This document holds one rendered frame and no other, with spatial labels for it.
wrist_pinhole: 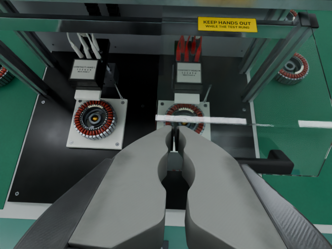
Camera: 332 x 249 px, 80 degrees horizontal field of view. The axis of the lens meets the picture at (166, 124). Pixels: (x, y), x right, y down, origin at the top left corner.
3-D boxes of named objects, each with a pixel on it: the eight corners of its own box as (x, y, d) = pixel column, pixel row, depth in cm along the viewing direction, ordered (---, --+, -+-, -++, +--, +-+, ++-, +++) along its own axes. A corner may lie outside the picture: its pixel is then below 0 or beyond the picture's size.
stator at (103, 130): (114, 141, 54) (111, 138, 51) (74, 140, 55) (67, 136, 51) (119, 104, 58) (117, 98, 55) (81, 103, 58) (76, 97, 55)
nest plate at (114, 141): (122, 149, 55) (121, 148, 54) (67, 147, 55) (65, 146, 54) (128, 101, 60) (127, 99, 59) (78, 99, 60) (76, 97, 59)
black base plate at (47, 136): (258, 213, 51) (262, 213, 49) (13, 201, 52) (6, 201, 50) (242, 62, 68) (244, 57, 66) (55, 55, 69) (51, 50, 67)
